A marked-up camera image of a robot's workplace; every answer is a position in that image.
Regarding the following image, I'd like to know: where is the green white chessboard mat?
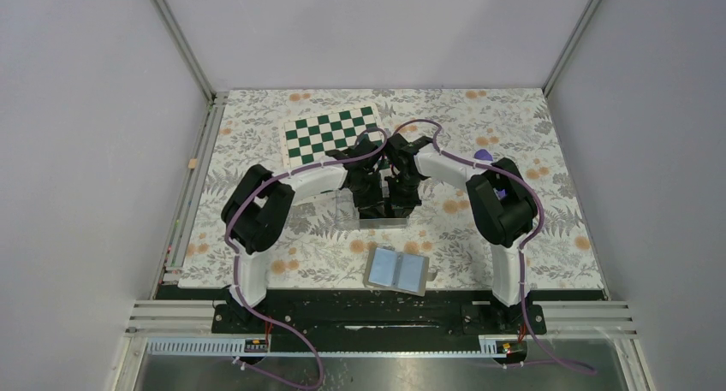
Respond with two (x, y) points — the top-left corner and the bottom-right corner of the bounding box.
(279, 104), (383, 168)

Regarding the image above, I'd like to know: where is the beige leather card holder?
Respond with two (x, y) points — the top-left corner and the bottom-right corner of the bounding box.
(362, 246), (437, 297)

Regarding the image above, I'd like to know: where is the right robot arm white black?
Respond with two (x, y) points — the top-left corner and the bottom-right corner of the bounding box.
(384, 133), (539, 333)

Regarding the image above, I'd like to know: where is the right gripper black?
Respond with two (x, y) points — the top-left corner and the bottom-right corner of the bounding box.
(384, 174), (423, 226)

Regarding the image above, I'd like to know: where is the clear acrylic card box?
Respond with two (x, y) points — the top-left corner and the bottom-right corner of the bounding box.
(334, 189), (408, 231)

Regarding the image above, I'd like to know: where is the floral tablecloth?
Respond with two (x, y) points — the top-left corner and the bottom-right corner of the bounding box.
(179, 88), (604, 290)

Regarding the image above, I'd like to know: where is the purple pen-shaped tool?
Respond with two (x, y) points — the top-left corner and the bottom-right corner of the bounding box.
(474, 149), (494, 162)

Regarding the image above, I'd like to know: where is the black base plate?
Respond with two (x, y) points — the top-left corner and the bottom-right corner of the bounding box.
(211, 288), (547, 352)

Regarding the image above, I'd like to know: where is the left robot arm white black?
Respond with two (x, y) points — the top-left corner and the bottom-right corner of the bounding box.
(221, 135), (386, 332)

